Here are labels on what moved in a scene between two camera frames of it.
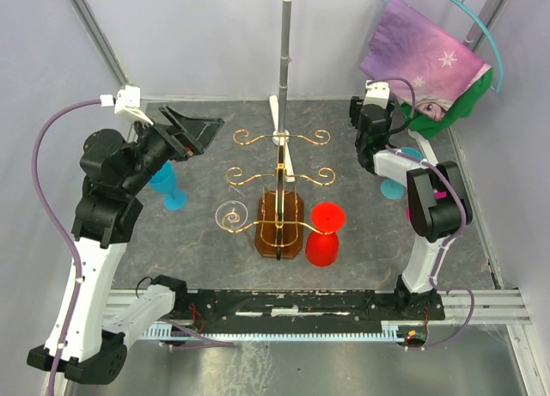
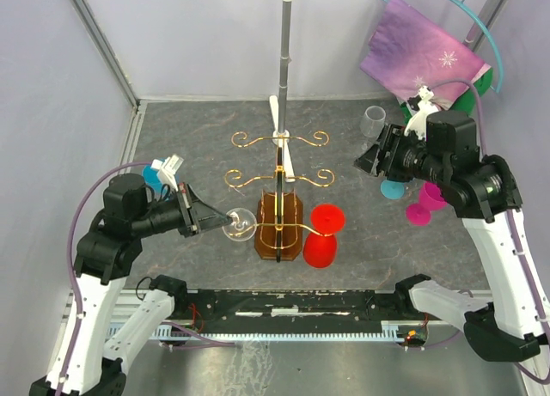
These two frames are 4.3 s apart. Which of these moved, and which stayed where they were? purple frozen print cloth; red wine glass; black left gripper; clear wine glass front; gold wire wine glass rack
Moved: clear wine glass front; black left gripper
Stayed: purple frozen print cloth; gold wire wine glass rack; red wine glass
